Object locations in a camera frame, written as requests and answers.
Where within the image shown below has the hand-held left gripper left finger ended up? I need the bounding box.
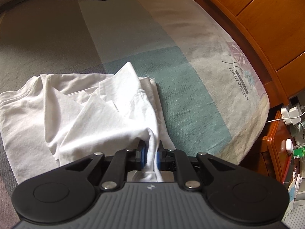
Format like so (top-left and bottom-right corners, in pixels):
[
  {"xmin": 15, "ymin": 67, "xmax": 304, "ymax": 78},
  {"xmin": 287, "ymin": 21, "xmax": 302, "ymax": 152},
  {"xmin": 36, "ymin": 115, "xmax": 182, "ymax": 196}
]
[{"xmin": 65, "ymin": 139, "xmax": 146, "ymax": 191}]

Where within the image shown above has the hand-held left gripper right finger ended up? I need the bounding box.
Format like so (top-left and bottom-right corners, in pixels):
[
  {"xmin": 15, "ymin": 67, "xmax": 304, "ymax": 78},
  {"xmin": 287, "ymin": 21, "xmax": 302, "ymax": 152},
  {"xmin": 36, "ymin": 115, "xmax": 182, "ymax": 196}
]
[{"xmin": 156, "ymin": 140, "xmax": 236, "ymax": 191}]

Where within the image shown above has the white printed t-shirt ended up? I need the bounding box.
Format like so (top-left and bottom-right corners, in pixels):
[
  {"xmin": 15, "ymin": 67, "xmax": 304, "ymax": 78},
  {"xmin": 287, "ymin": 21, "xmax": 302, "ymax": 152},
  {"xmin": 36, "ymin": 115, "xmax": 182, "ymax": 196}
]
[{"xmin": 0, "ymin": 62, "xmax": 177, "ymax": 186}]

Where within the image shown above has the wooden nightstand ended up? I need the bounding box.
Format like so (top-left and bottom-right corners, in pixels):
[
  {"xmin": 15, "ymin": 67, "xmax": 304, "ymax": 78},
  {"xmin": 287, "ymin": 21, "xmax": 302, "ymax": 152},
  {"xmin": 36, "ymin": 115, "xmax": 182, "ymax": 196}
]
[{"xmin": 258, "ymin": 111, "xmax": 305, "ymax": 184}]

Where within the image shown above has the green box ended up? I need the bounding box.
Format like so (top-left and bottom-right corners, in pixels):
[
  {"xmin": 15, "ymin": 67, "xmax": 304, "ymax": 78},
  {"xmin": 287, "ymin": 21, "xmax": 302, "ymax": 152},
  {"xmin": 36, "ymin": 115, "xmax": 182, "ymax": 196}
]
[{"xmin": 293, "ymin": 147, "xmax": 305, "ymax": 159}]

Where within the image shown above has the white power adapter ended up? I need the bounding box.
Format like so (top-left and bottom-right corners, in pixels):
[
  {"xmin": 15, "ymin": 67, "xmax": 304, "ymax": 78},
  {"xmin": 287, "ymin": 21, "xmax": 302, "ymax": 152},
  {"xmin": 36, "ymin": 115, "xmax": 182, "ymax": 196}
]
[{"xmin": 281, "ymin": 104, "xmax": 305, "ymax": 126}]

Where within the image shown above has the white paper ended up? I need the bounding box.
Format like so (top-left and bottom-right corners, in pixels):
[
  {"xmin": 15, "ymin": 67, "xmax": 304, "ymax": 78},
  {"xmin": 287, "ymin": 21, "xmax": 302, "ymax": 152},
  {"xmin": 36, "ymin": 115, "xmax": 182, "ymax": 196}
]
[{"xmin": 281, "ymin": 172, "xmax": 305, "ymax": 229}]

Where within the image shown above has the wooden headboard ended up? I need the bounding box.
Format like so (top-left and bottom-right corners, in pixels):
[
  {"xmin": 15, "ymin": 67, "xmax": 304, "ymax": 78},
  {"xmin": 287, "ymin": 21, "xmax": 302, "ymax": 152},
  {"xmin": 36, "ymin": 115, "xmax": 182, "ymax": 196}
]
[{"xmin": 185, "ymin": 0, "xmax": 305, "ymax": 105}]

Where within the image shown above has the white cable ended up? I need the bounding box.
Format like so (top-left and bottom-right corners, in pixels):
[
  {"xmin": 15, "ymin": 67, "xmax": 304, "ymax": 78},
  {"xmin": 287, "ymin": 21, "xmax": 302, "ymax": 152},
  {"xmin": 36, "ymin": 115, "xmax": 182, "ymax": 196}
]
[{"xmin": 267, "ymin": 114, "xmax": 305, "ymax": 124}]

